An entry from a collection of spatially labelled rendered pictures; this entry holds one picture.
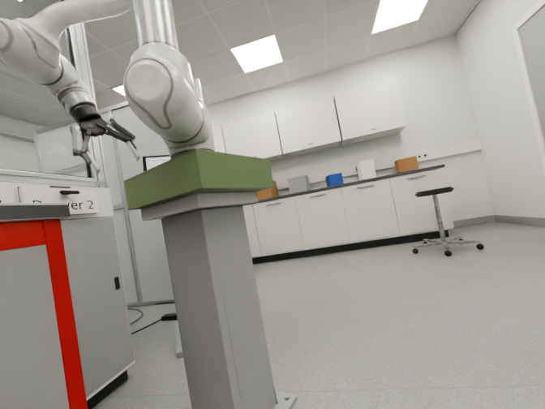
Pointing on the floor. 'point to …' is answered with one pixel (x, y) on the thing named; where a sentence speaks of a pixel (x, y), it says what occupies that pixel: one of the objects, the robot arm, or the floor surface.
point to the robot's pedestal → (217, 302)
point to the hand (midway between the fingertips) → (118, 162)
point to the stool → (442, 225)
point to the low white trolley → (36, 312)
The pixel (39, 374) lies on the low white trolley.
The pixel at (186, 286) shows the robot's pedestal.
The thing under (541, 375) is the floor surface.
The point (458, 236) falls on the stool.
